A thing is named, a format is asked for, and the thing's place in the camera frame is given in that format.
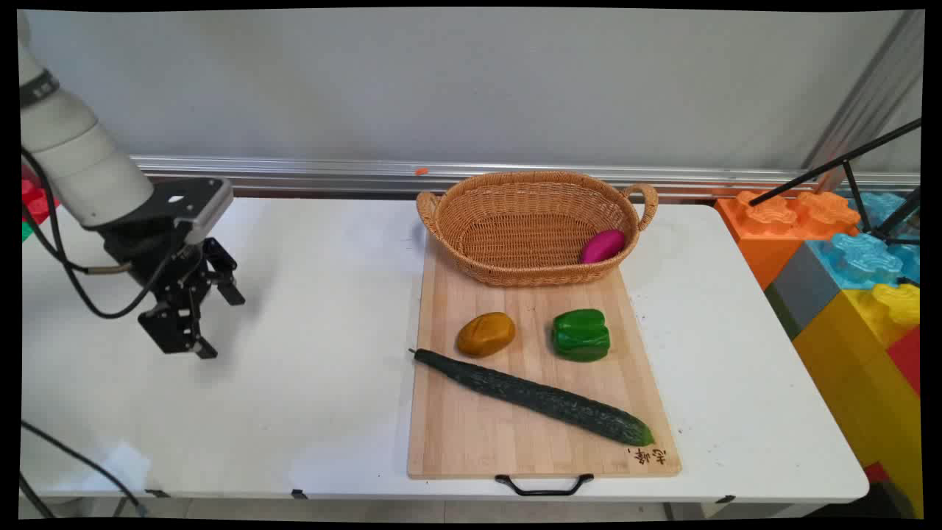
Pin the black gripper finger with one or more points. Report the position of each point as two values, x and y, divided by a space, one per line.
224 269
173 327

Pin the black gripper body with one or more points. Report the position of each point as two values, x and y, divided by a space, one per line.
162 265

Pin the yellow-brown toy potato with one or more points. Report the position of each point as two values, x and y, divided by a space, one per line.
486 335

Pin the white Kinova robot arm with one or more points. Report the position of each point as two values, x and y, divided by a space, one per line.
81 162

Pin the small green toy block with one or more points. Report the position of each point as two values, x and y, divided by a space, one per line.
26 231

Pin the small red toy block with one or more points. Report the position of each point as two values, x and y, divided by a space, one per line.
37 202

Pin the woven wicker basket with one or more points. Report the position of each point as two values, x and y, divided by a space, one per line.
515 235

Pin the dark green toy cucumber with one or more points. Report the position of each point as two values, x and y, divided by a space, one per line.
537 397

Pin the green toy bell pepper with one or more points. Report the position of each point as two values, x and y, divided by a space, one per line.
581 335

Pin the magenta toy sweet potato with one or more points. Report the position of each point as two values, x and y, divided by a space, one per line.
603 246

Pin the big orange toy block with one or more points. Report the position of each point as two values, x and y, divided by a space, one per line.
765 250

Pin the big grey toy block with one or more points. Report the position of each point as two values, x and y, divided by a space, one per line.
802 287

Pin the black tripod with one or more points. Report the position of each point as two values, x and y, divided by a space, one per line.
831 163

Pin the big blue toy block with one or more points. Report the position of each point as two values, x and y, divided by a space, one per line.
861 261

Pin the big yellow toy block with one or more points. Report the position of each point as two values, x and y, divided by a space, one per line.
861 383

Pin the big red toy block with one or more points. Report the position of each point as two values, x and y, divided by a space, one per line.
909 361

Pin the grey black wrist camera mount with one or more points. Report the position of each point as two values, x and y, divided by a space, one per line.
199 206

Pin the aluminium wall rail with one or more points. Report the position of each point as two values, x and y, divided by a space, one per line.
331 175

